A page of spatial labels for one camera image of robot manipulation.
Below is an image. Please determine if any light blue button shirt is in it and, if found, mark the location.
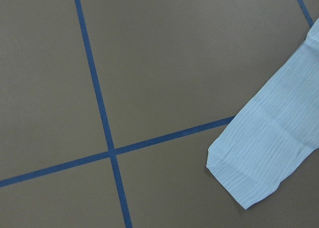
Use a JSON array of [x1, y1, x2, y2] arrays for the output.
[[206, 23, 319, 209]]

